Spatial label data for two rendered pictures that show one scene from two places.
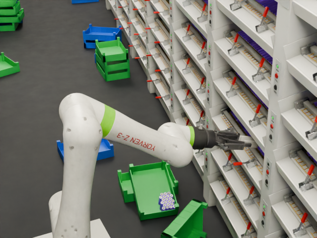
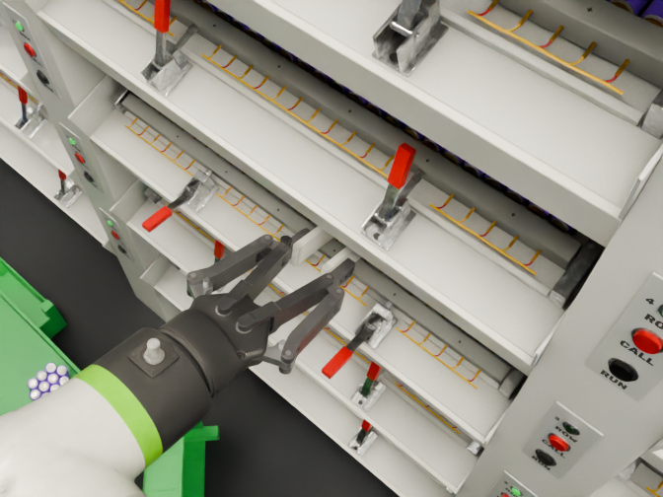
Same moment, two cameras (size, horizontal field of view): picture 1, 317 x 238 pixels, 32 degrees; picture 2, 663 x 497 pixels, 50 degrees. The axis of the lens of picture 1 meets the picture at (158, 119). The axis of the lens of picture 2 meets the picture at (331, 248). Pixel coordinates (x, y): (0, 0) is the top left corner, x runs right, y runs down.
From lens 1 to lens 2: 1.73 m
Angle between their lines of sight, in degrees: 38
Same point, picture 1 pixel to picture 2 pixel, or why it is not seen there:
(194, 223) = not seen: hidden behind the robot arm
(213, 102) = (74, 86)
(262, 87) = (478, 103)
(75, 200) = not seen: outside the picture
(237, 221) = (304, 390)
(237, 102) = (223, 111)
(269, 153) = (578, 399)
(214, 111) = (91, 112)
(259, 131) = (440, 267)
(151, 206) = not seen: hidden behind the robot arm
